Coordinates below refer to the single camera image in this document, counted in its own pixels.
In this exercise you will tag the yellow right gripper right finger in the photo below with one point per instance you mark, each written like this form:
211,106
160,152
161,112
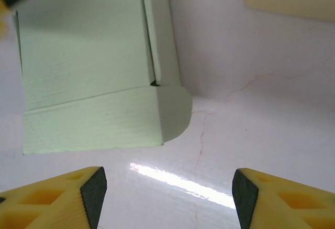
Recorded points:
288,205

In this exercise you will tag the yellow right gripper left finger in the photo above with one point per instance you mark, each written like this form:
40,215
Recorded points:
52,202

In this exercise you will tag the light green paper box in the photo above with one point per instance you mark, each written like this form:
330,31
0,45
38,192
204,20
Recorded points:
83,56

